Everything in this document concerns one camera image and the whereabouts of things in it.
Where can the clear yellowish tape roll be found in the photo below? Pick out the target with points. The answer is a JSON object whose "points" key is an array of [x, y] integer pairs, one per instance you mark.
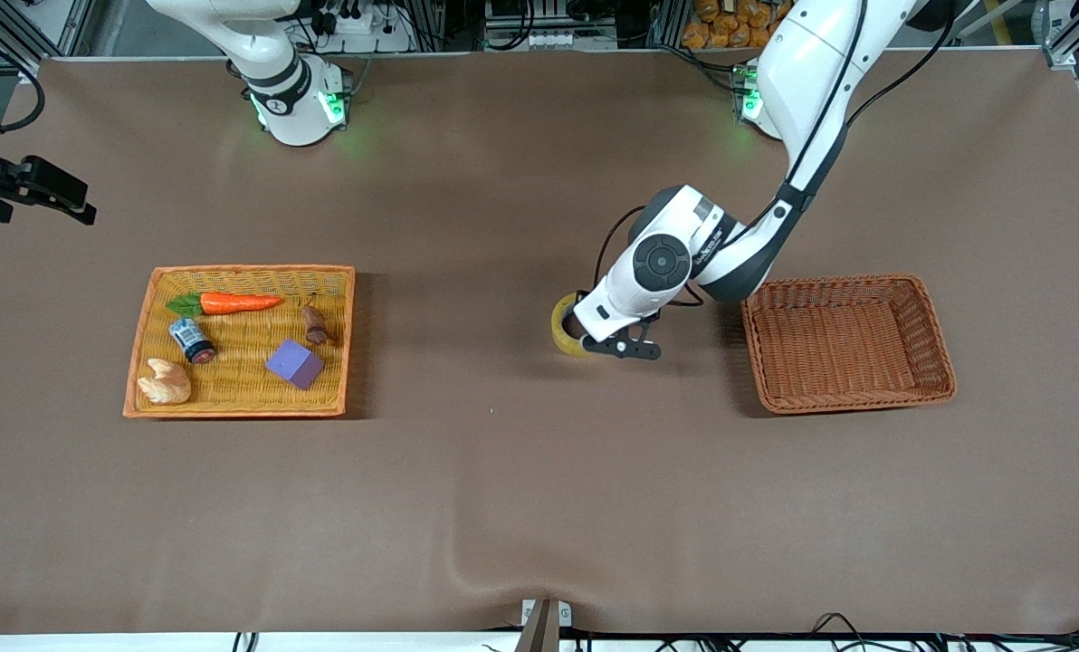
{"points": [[559, 330]]}

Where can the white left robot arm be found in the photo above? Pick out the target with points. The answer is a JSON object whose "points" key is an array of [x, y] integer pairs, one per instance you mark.
{"points": [[811, 72]]}

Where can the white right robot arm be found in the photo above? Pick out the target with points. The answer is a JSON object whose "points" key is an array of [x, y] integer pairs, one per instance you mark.
{"points": [[295, 109]]}

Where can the brown wicker basket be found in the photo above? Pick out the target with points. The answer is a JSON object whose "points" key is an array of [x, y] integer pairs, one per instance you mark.
{"points": [[843, 349]]}

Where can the small blue labelled can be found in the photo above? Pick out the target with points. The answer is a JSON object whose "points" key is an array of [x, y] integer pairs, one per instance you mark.
{"points": [[191, 340]]}

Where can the orange toy carrot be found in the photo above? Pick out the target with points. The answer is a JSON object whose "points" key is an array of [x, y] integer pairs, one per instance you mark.
{"points": [[236, 302]]}

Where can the toy croissant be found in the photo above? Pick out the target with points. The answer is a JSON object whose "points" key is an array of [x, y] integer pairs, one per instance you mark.
{"points": [[167, 385]]}

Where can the white terminal block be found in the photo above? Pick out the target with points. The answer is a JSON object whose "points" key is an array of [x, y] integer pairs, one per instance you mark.
{"points": [[553, 40]]}

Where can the small brown figurine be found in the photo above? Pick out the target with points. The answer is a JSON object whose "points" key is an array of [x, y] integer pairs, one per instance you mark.
{"points": [[315, 326]]}

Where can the yellow wicker basket orange rim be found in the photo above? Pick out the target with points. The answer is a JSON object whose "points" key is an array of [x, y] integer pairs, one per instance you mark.
{"points": [[241, 398]]}

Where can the purple foam cube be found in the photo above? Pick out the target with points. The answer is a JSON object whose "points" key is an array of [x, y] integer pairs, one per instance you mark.
{"points": [[295, 364]]}

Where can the bag of orange buns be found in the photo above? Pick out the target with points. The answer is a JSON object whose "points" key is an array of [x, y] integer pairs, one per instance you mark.
{"points": [[730, 32]]}

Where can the white power strip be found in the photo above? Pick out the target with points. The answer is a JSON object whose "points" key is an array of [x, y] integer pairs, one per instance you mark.
{"points": [[386, 41]]}

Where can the aluminium frame profile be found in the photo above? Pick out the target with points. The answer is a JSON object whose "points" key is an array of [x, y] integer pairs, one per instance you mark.
{"points": [[1060, 45], [69, 27]]}

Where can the metal mount bracket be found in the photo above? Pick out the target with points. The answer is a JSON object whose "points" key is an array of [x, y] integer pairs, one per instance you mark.
{"points": [[544, 625]]}

